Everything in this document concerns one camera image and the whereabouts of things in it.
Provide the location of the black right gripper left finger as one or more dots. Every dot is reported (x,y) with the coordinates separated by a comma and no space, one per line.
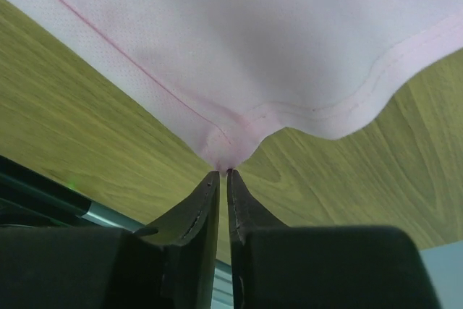
(79,267)

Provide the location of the aluminium extrusion rail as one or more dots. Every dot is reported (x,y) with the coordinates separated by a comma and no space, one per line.
(90,211)

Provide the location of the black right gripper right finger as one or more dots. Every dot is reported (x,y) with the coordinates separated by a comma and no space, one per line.
(277,266)

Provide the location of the light pink t shirt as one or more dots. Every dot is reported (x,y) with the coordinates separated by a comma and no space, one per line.
(225,74)

